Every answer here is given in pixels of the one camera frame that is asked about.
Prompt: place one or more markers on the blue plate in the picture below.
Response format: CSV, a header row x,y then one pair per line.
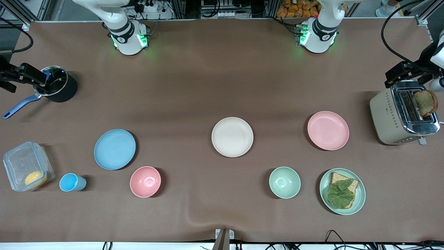
x,y
114,149

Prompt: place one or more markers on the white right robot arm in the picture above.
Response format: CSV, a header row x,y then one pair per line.
x,y
126,38

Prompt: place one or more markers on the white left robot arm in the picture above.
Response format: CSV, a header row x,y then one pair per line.
x,y
317,36

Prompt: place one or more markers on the brown toast slice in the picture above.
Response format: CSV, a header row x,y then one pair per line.
x,y
426,102

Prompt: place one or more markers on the glass pot lid blue knob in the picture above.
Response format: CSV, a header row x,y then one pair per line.
x,y
57,79

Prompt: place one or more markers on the beige chrome toaster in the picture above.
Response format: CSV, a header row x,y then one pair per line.
x,y
385,118

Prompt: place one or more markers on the white sneaker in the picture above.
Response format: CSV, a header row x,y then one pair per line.
x,y
385,9

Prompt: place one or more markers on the clear plastic lidded container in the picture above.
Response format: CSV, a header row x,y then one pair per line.
x,y
22,161

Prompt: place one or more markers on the pink plate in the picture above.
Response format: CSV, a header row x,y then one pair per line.
x,y
327,131

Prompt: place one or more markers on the yellow oval object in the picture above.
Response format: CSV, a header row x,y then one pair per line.
x,y
35,179

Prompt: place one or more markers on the blue cup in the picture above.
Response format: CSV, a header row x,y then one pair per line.
x,y
69,182

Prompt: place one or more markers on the orange snack packs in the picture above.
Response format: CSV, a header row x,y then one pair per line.
x,y
298,8

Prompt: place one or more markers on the bread slice under lettuce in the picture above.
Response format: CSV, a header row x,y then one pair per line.
x,y
338,177

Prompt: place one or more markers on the green plate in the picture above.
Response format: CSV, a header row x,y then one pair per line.
x,y
360,194

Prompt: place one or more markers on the green lettuce leaf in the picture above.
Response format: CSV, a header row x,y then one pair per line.
x,y
340,195

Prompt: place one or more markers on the white power strip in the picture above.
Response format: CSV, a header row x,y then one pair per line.
x,y
222,14
150,5

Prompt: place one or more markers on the pink bowl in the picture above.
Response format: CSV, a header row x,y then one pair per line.
x,y
145,182

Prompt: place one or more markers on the green bowl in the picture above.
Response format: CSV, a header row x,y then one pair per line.
x,y
284,182

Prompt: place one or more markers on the brown table cover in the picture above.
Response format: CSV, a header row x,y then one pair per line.
x,y
222,86

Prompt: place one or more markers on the beige plate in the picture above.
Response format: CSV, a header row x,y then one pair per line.
x,y
232,137

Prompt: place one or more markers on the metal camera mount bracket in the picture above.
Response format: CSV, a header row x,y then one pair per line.
x,y
223,239

